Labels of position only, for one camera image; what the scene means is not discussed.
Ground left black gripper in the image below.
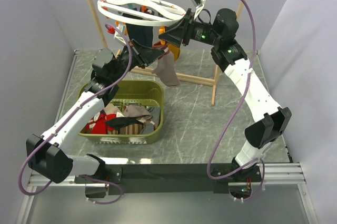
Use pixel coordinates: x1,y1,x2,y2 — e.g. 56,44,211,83
110,39,165,82

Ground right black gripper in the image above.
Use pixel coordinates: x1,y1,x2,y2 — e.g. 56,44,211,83
158,9,221,48

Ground orange clothes clip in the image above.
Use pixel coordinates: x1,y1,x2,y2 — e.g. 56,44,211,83
158,25,167,46

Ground taupe sock with striped cuff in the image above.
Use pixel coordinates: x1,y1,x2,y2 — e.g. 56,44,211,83
151,42,180,87

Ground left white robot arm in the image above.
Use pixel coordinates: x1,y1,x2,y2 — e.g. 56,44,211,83
26,40,165,184

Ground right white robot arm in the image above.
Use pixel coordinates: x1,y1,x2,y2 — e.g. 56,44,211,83
158,8,292,181

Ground mustard yellow hanging socks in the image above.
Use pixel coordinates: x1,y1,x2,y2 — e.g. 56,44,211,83
168,43,181,61

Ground white round sock hanger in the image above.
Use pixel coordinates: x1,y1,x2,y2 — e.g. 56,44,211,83
97,0,186,27

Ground dark navy hanging sock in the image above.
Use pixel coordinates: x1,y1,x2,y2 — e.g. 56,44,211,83
126,23,153,47

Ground grey sock in basket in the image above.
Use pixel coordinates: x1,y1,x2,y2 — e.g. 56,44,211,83
140,106,161,135

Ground black sock in basket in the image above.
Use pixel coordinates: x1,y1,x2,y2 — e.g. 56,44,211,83
105,117,139,130

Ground brown striped sock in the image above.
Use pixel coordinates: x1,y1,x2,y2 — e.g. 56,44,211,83
107,124,144,135

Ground black base crossbar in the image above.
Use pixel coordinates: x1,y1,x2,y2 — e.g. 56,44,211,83
74,162,264,198

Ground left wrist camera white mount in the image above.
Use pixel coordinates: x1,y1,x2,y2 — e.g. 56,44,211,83
105,22,129,46

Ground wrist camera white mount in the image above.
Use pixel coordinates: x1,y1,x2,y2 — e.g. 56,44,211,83
105,22,129,46
190,0,207,15

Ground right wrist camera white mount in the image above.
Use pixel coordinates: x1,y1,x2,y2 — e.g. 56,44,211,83
190,0,207,15

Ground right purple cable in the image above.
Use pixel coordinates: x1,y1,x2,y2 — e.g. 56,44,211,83
206,0,266,201

